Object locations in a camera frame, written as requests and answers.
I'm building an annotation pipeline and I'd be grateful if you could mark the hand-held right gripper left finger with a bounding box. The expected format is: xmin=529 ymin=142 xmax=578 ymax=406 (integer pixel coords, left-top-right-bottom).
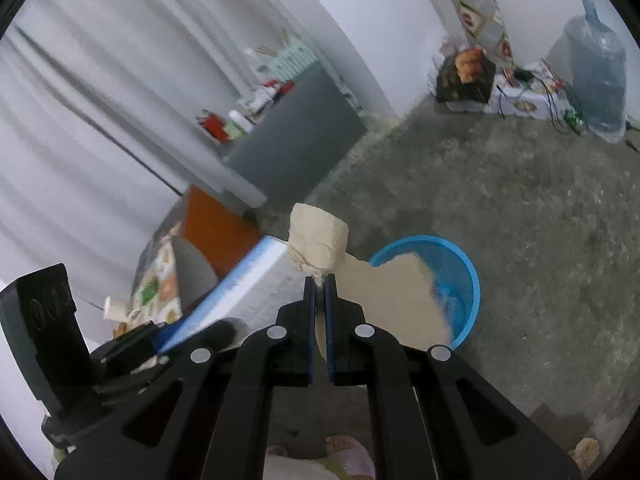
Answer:
xmin=55 ymin=275 xmax=318 ymax=480

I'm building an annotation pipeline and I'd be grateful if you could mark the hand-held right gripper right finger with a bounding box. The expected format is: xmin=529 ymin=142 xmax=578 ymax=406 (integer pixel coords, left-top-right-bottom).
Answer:
xmin=324 ymin=274 xmax=583 ymax=480

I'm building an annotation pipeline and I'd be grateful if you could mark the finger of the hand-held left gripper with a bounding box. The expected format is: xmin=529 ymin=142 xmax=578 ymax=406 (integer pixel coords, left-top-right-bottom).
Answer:
xmin=102 ymin=322 xmax=168 ymax=363
xmin=165 ymin=320 xmax=237 ymax=357

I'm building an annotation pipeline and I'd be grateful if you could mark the blue white tissue pack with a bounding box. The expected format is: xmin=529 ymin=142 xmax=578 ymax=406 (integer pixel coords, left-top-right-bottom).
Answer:
xmin=157 ymin=235 xmax=291 ymax=353

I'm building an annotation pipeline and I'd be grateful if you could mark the beige cloth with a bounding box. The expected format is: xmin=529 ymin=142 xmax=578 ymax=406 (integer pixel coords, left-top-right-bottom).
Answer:
xmin=287 ymin=202 xmax=453 ymax=363

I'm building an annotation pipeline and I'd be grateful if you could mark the blue plastic basket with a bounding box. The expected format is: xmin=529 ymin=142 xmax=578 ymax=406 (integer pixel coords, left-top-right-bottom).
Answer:
xmin=369 ymin=234 xmax=481 ymax=352

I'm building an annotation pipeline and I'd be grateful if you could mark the orange board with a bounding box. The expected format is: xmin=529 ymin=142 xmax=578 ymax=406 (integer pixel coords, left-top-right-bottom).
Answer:
xmin=182 ymin=185 xmax=263 ymax=281

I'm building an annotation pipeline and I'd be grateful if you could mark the grey cabinet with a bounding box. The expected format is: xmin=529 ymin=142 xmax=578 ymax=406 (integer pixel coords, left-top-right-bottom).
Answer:
xmin=220 ymin=67 xmax=368 ymax=208

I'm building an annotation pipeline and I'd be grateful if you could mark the red thermos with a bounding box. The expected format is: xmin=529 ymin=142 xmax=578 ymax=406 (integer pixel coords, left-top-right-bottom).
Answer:
xmin=197 ymin=110 xmax=226 ymax=138

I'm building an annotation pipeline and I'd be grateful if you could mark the grey curtain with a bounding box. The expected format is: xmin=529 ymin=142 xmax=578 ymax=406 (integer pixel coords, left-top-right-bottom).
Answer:
xmin=0 ymin=0 xmax=321 ymax=311

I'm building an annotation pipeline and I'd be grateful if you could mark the green pen holder box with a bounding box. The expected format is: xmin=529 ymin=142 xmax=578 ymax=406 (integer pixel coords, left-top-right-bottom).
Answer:
xmin=265 ymin=35 xmax=318 ymax=81

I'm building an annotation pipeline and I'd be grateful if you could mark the black food picture box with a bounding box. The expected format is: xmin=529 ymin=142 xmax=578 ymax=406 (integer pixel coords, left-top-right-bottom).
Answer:
xmin=435 ymin=47 xmax=497 ymax=106

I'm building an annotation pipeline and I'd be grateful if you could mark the crumpled yellowish paper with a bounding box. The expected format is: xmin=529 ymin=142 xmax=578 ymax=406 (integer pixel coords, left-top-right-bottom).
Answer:
xmin=570 ymin=437 xmax=601 ymax=471

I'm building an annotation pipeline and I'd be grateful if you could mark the printed floor sheet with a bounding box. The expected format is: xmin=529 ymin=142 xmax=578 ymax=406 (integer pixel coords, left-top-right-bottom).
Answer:
xmin=447 ymin=60 xmax=583 ymax=121

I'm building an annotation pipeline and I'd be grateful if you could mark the patterned roll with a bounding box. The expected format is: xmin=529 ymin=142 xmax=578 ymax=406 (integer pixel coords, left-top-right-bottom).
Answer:
xmin=430 ymin=0 xmax=513 ymax=68

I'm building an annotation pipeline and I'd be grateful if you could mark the clear water jug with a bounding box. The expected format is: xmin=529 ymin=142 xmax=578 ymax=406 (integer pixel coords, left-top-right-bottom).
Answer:
xmin=547 ymin=0 xmax=628 ymax=143

